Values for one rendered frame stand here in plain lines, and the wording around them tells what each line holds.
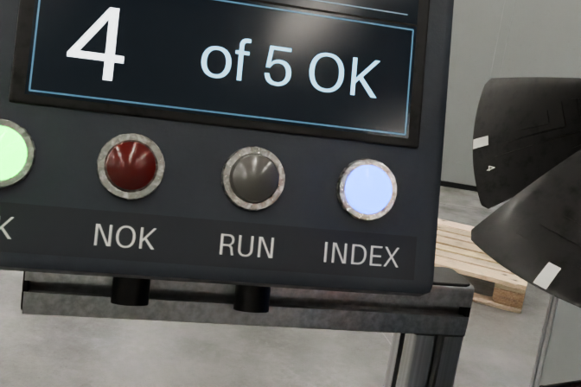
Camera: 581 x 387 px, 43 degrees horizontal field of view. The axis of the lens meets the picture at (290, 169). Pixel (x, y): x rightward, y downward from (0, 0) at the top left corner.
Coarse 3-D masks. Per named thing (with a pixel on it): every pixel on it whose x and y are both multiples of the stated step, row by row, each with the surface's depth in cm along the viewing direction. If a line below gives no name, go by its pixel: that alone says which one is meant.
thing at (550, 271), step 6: (546, 264) 85; (552, 264) 85; (546, 270) 85; (552, 270) 85; (558, 270) 84; (540, 276) 85; (546, 276) 84; (552, 276) 84; (534, 282) 85; (540, 282) 84; (546, 282) 84; (546, 288) 84
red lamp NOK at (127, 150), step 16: (112, 144) 29; (128, 144) 29; (144, 144) 29; (112, 160) 28; (128, 160) 28; (144, 160) 29; (160, 160) 29; (112, 176) 29; (128, 176) 28; (144, 176) 29; (160, 176) 29; (112, 192) 29; (128, 192) 29; (144, 192) 29
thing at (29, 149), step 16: (0, 128) 28; (16, 128) 28; (0, 144) 27; (16, 144) 28; (32, 144) 28; (0, 160) 27; (16, 160) 28; (32, 160) 28; (0, 176) 28; (16, 176) 28
